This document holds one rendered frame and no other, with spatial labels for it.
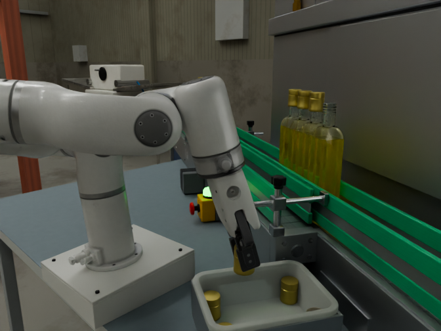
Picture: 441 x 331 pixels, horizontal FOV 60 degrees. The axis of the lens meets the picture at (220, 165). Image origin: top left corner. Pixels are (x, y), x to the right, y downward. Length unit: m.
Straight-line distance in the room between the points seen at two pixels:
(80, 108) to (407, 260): 0.51
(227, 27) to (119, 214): 4.38
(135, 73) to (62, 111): 4.99
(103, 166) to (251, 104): 4.20
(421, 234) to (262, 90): 4.16
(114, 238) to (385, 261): 0.52
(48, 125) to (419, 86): 0.66
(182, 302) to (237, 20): 4.36
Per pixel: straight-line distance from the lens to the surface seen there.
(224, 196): 0.54
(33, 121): 0.53
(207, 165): 0.54
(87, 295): 0.79
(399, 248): 0.66
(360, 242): 0.74
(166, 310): 0.81
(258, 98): 4.83
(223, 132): 0.53
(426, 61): 0.84
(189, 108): 0.52
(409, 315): 0.65
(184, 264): 0.87
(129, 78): 5.42
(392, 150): 0.90
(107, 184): 0.80
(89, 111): 0.47
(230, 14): 5.04
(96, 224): 0.83
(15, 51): 2.84
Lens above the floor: 1.22
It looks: 15 degrees down
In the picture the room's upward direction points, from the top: straight up
